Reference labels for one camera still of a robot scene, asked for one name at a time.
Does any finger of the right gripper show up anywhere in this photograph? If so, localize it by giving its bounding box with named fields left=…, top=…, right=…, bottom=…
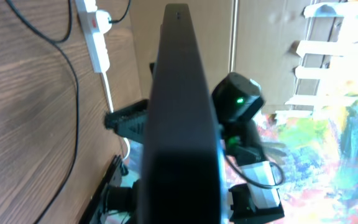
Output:
left=104, top=99, right=149, bottom=144

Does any blue Samsung Galaxy smartphone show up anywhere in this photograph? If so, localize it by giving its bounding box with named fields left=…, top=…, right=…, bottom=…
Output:
left=137, top=4, right=226, bottom=223

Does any black USB charging cable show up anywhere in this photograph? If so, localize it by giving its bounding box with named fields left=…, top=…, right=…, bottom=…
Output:
left=4, top=0, right=132, bottom=224

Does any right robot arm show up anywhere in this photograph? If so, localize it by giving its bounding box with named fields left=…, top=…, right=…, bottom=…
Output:
left=212, top=72, right=285, bottom=223

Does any white USB charger plug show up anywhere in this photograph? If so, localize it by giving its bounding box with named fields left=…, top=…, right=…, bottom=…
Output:
left=94, top=10, right=112, bottom=34

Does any white power strip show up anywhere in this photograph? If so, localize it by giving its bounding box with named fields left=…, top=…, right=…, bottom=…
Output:
left=75, top=0, right=110, bottom=73

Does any white power strip cord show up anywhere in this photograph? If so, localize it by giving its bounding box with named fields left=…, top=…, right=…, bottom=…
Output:
left=100, top=71, right=132, bottom=162

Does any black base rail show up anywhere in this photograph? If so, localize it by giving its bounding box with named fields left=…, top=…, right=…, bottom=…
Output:
left=79, top=154, right=139, bottom=224

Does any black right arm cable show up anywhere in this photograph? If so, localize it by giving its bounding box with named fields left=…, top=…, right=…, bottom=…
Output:
left=222, top=152, right=286, bottom=190

